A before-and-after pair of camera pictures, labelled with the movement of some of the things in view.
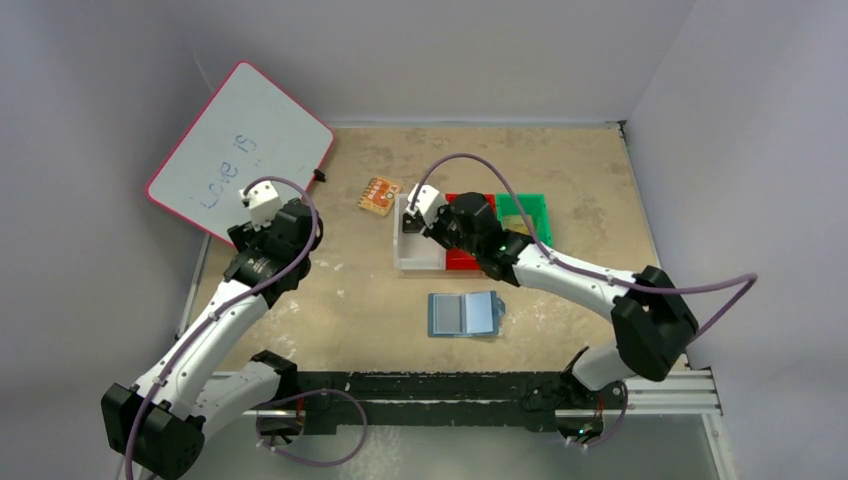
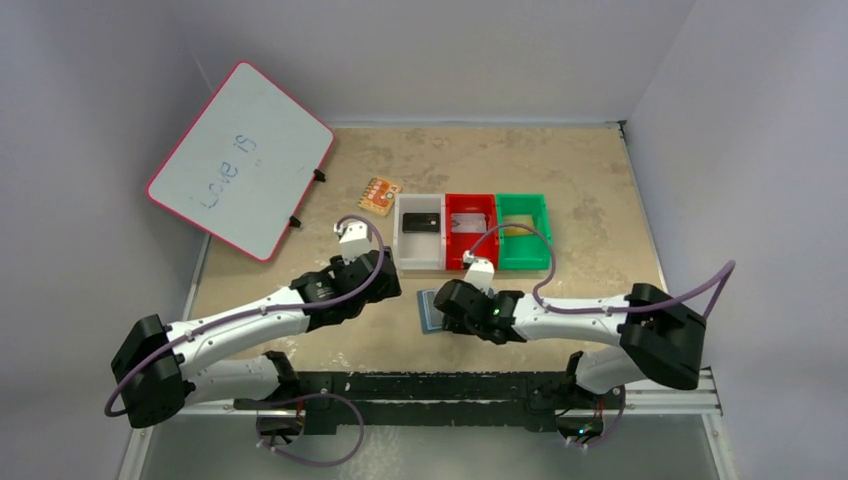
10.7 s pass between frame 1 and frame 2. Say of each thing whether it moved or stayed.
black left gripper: moved
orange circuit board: stayed
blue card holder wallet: moved
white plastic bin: stayed
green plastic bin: stayed
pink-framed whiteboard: stayed
